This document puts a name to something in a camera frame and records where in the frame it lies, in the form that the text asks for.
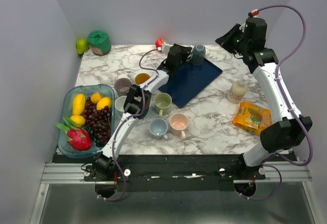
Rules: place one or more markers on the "dark blue mat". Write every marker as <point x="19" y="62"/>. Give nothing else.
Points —
<point x="189" y="81"/>

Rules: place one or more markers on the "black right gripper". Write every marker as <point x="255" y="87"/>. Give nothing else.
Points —
<point x="224" y="41"/>

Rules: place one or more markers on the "red toy apple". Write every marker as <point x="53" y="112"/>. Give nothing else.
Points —
<point x="159" y="43"/>

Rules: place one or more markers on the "grey mug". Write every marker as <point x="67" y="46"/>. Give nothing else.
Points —
<point x="159" y="128"/>

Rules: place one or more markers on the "teal plastic fruit bin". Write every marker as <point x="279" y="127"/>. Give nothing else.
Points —
<point x="88" y="90"/>

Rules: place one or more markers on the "purple ceramic mug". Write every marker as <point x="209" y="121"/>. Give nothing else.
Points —
<point x="122" y="86"/>

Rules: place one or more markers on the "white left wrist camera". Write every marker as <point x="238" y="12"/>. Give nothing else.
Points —
<point x="164" y="47"/>

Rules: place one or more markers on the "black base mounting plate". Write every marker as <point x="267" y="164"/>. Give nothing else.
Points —
<point x="174" y="172"/>

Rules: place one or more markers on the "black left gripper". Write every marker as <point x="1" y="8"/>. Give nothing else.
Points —
<point x="184" y="51"/>

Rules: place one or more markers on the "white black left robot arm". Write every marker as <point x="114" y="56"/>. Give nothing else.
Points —
<point x="136" y="107"/>

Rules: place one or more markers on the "pink ceramic mug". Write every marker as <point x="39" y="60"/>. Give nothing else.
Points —
<point x="178" y="125"/>

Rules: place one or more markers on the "yellow toy mango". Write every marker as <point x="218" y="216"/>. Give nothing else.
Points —
<point x="78" y="104"/>

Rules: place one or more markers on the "left aluminium rail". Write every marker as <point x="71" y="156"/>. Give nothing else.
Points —
<point x="62" y="173"/>

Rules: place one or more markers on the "aluminium rail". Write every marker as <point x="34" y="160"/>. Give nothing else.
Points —
<point x="62" y="173"/>
<point x="289" y="173"/>

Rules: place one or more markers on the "blue butterfly mug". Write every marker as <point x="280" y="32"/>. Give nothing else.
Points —
<point x="140" y="78"/>

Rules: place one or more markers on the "orange snack bag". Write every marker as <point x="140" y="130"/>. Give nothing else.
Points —
<point x="252" y="118"/>

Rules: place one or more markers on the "white pump bottle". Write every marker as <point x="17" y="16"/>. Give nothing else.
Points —
<point x="238" y="90"/>

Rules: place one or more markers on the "green toy pear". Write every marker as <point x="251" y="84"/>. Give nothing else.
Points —
<point x="81" y="46"/>

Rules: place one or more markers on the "red toy dragon fruit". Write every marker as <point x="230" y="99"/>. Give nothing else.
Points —
<point x="77" y="137"/>

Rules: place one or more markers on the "blue white gradient mug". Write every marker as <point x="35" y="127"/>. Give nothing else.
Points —
<point x="119" y="104"/>

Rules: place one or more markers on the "light green mug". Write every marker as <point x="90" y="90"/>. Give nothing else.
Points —
<point x="162" y="104"/>

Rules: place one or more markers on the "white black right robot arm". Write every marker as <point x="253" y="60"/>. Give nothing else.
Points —
<point x="289" y="126"/>

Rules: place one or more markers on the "dark teal mug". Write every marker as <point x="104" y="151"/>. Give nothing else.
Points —
<point x="197" y="55"/>

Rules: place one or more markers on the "small yellow toy lemon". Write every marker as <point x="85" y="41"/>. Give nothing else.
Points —
<point x="96" y="97"/>

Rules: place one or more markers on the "dark red toy grapes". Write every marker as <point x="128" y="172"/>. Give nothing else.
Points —
<point x="97" y="123"/>

